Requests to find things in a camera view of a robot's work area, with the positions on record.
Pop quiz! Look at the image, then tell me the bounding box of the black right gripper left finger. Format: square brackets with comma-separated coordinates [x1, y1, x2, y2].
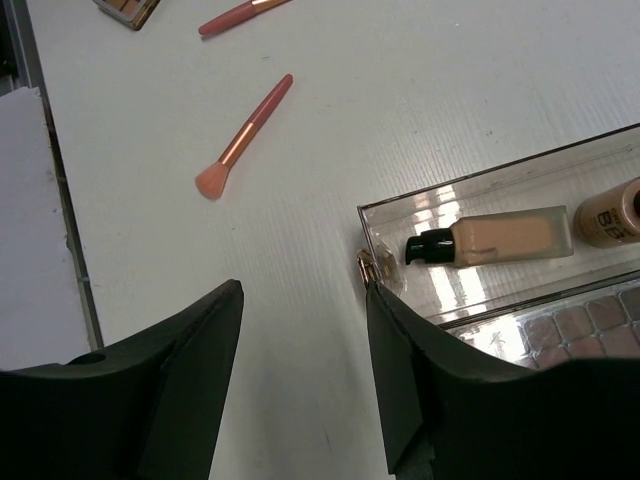
[1, 280, 244, 479]

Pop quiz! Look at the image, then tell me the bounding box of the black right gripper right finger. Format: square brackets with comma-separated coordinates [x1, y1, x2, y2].
[366, 284, 639, 479]

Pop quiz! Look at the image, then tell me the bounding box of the long clear eyeshadow palette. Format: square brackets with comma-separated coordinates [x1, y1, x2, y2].
[449, 280, 639, 370]

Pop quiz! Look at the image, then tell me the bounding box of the square foundation bottle black pump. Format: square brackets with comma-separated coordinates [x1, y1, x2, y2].
[404, 206, 574, 268]

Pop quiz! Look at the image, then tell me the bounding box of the round pink makeup brush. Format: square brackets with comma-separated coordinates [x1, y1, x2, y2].
[195, 74, 294, 200]

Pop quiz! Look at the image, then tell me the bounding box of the clear three-compartment organizer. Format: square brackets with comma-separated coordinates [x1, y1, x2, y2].
[358, 125, 639, 369]

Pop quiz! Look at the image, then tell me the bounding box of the black-cased brown eyeshadow palette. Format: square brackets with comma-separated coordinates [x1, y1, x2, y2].
[94, 0, 160, 31]

